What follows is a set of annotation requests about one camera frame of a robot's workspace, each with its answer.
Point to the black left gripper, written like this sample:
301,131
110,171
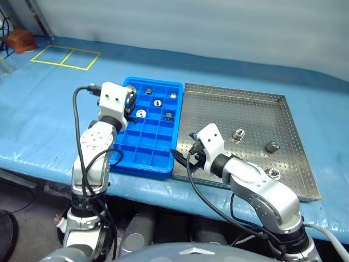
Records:
128,110

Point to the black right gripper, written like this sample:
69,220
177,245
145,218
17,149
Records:
200,161

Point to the silver nut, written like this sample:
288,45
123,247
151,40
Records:
238,134

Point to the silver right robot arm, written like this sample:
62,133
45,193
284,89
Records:
261,191

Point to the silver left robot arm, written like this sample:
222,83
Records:
94,140

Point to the blue plastic compartment tray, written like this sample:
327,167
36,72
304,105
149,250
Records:
144,142

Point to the perforated steel tray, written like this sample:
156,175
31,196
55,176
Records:
245,114

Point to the blue plastic table cover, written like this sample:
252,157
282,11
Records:
54,109

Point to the dark grey rounded shape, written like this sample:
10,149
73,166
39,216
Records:
210,236
136,232

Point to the grey robot torso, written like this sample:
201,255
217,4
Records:
163,253

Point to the orange brown box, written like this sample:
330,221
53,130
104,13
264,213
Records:
20,41

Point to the black round base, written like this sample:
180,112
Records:
5,234

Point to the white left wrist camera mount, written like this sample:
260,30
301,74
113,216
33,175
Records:
110,102

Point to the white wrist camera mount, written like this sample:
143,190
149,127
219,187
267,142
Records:
110,102
211,139

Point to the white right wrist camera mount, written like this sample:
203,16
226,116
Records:
211,139

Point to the grey metal post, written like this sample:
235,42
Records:
45,20

